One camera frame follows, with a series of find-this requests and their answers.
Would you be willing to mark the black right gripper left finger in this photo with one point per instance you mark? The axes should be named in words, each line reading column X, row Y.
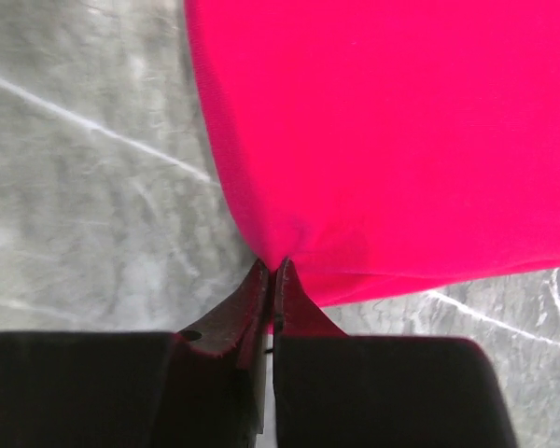
column 202, row 386

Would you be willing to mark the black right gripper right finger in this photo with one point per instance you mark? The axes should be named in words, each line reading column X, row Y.
column 333, row 389

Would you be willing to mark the red t shirt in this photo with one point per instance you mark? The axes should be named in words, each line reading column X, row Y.
column 386, row 147

